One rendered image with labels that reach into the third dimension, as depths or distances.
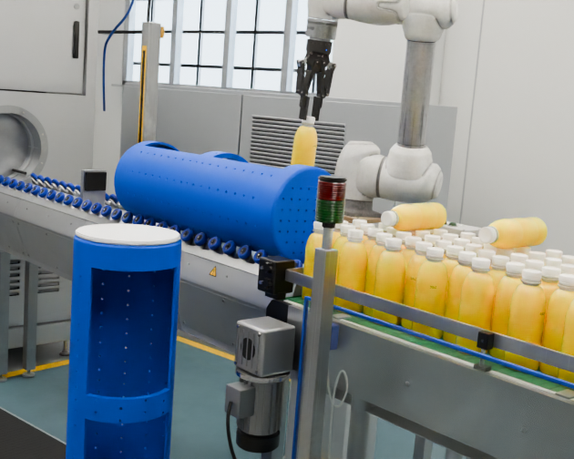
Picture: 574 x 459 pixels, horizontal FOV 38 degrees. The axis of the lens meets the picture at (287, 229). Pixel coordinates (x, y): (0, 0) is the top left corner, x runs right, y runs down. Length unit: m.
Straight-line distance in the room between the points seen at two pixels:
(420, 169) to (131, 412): 1.37
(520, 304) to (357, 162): 1.42
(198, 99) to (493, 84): 1.78
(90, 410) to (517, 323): 1.12
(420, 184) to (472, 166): 2.33
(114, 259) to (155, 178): 0.70
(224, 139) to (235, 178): 2.38
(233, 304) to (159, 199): 0.49
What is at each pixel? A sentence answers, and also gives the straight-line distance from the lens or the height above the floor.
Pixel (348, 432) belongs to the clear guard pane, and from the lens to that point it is 2.02.
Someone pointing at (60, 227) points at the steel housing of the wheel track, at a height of 0.85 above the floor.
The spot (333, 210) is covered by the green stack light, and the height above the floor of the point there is 1.19.
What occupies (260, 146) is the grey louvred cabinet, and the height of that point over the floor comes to 1.15.
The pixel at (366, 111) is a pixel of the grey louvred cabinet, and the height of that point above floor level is 1.39.
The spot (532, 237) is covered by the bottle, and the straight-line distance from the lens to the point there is 2.09.
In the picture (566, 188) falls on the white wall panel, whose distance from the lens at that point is 5.09.
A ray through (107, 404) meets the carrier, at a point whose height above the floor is 0.60.
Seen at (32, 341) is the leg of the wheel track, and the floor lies 0.18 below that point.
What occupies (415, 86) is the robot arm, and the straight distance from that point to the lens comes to 2.99.
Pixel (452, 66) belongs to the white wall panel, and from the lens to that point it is 5.45.
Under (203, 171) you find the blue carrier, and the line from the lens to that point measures 2.63.
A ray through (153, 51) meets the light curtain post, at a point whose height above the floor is 1.58.
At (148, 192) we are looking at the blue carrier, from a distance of 2.84.
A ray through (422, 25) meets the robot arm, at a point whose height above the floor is 1.70.
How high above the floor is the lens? 1.42
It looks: 9 degrees down
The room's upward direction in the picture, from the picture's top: 4 degrees clockwise
